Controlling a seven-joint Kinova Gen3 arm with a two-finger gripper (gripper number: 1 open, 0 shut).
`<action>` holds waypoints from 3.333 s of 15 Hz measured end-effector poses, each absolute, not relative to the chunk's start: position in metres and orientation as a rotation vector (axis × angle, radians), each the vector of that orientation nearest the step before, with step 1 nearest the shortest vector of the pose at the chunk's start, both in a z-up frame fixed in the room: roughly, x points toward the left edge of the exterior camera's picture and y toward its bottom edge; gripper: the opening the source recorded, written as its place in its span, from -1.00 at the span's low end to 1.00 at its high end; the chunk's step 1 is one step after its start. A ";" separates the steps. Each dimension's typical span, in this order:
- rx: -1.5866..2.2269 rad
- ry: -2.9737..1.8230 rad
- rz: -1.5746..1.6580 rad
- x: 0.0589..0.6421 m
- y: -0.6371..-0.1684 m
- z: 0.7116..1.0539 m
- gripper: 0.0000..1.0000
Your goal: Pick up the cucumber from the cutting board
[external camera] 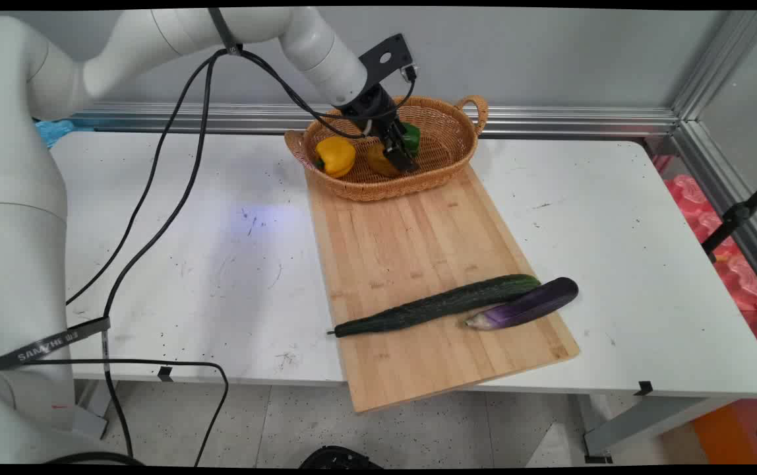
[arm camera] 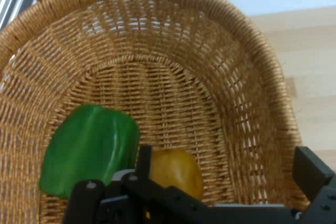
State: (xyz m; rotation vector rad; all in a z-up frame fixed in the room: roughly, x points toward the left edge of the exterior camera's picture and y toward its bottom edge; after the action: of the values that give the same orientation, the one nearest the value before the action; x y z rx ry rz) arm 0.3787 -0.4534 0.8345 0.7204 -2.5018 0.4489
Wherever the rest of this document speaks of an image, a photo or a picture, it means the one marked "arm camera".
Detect woven wicker basket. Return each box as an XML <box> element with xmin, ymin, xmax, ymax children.
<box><xmin>0</xmin><ymin>0</ymin><xmax>311</xmax><ymax>224</ymax></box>

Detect bamboo cutting board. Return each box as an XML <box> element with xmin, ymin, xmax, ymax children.
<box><xmin>248</xmin><ymin>6</ymin><xmax>336</xmax><ymax>172</ymax></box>

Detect yellow bell pepper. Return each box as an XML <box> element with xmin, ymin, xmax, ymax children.
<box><xmin>146</xmin><ymin>148</ymin><xmax>204</xmax><ymax>200</ymax></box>

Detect green bell pepper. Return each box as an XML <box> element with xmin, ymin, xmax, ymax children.
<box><xmin>38</xmin><ymin>104</ymin><xmax>141</xmax><ymax>200</ymax></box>

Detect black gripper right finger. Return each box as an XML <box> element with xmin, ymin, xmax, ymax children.
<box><xmin>292</xmin><ymin>146</ymin><xmax>336</xmax><ymax>224</ymax></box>

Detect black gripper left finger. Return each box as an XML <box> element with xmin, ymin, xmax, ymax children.
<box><xmin>64</xmin><ymin>145</ymin><xmax>209</xmax><ymax>224</ymax></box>

